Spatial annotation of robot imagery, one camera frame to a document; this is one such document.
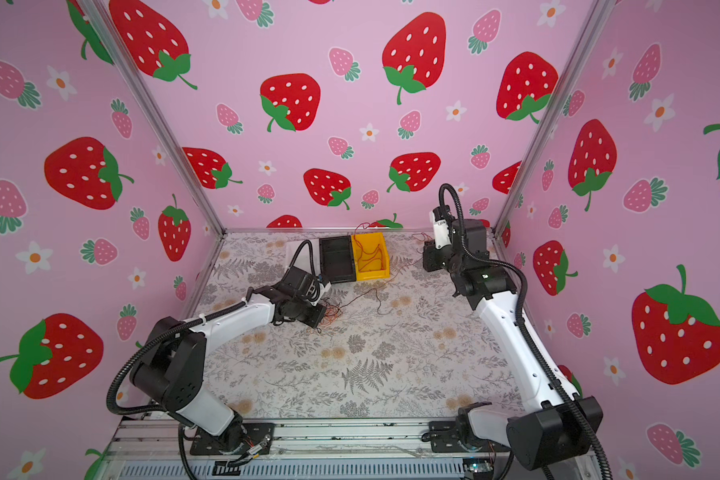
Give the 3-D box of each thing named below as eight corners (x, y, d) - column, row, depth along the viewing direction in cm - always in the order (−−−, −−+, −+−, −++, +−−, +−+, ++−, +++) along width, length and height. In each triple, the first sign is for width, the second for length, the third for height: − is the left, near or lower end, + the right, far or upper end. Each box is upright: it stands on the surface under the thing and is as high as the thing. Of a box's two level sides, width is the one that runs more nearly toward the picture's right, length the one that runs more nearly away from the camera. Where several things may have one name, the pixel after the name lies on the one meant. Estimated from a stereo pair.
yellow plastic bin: (355, 282, 107) (354, 270, 102) (352, 246, 119) (351, 234, 113) (389, 279, 108) (390, 267, 103) (383, 244, 120) (383, 232, 114)
